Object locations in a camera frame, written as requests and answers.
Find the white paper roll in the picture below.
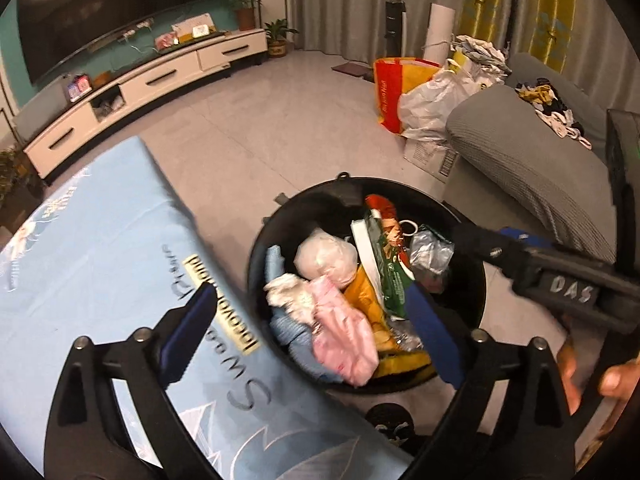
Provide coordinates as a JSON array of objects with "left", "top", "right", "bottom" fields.
[{"left": 422, "top": 2, "right": 456, "bottom": 66}]

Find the red yellow shopping bag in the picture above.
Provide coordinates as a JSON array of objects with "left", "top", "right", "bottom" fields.
[{"left": 375, "top": 56, "right": 441, "bottom": 133}]

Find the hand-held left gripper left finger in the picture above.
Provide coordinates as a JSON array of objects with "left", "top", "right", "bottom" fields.
[{"left": 44, "top": 282, "right": 221, "bottom": 480}]

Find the yellow foil bag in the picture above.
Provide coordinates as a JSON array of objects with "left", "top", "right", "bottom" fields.
[{"left": 345, "top": 265, "right": 436, "bottom": 381}]

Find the grey curtain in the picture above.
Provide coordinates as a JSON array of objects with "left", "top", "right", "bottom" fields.
[{"left": 290, "top": 0, "right": 596, "bottom": 61}]

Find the white television cabinet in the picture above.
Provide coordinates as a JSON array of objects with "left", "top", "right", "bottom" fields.
[{"left": 22, "top": 27, "right": 268, "bottom": 181}]

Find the small purple box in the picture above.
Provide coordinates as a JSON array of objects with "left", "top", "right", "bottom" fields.
[{"left": 67, "top": 74, "right": 93, "bottom": 101}]

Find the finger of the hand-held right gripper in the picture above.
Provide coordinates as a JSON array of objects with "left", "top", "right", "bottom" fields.
[
  {"left": 452, "top": 223, "right": 532, "bottom": 287},
  {"left": 499, "top": 226, "right": 556, "bottom": 251}
]

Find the cluster of potted plants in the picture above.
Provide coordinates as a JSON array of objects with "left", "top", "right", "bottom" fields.
[{"left": 0, "top": 145, "right": 46, "bottom": 231}]

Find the large white plastic bag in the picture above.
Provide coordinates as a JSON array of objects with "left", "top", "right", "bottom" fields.
[{"left": 397, "top": 57, "right": 506, "bottom": 141}]

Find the person's right hand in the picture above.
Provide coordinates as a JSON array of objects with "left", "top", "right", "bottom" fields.
[{"left": 556, "top": 334, "right": 640, "bottom": 413}]

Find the red green snack packet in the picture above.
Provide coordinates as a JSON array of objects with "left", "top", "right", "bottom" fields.
[{"left": 364, "top": 194, "right": 416, "bottom": 318}]

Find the clear plastic bag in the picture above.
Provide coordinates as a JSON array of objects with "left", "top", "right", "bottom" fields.
[{"left": 410, "top": 225, "right": 456, "bottom": 293}]

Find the pink packet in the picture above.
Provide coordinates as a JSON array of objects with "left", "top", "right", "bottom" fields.
[{"left": 310, "top": 275, "right": 381, "bottom": 386}]

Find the yellow patterned curtain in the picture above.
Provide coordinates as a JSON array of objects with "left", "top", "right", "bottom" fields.
[{"left": 462, "top": 0, "right": 576, "bottom": 61}]

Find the black bucket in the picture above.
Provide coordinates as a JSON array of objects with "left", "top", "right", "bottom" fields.
[{"left": 247, "top": 172, "right": 488, "bottom": 393}]

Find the grey sofa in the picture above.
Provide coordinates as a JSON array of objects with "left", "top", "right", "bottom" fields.
[{"left": 445, "top": 52, "right": 640, "bottom": 266}]

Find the blue floral blanket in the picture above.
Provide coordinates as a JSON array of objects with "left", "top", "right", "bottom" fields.
[{"left": 0, "top": 135, "right": 416, "bottom": 480}]

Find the grey panel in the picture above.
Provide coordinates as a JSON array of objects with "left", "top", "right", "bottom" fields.
[{"left": 12, "top": 82, "right": 71, "bottom": 136}]

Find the white yellow gift box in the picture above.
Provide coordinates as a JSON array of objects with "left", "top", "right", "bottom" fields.
[{"left": 171, "top": 12, "right": 218, "bottom": 43}]

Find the upright vacuum cleaner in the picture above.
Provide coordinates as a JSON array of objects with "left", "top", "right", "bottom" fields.
[{"left": 384, "top": 0, "right": 408, "bottom": 58}]

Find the dark floor mat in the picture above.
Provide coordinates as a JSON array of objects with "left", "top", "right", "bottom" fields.
[{"left": 331, "top": 61, "right": 376, "bottom": 81}]

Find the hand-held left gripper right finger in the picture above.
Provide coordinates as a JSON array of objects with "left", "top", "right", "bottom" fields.
[{"left": 404, "top": 280, "right": 576, "bottom": 480}]

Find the cardboard box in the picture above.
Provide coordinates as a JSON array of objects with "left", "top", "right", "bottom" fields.
[{"left": 404, "top": 137, "right": 461, "bottom": 183}]

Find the pile of clothes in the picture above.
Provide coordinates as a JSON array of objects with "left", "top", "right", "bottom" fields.
[{"left": 515, "top": 77, "right": 593, "bottom": 151}]

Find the television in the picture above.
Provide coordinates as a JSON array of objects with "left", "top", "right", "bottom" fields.
[{"left": 15, "top": 0, "right": 228, "bottom": 86}]

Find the small potted plant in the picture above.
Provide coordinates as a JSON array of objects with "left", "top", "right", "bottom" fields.
[{"left": 262, "top": 19, "right": 298, "bottom": 58}]

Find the crumpled grey white cloth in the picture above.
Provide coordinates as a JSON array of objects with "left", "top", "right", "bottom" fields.
[{"left": 452, "top": 35, "right": 513, "bottom": 78}]

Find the tall potted plant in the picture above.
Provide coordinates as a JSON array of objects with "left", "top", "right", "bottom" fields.
[{"left": 227, "top": 0, "right": 268, "bottom": 31}]

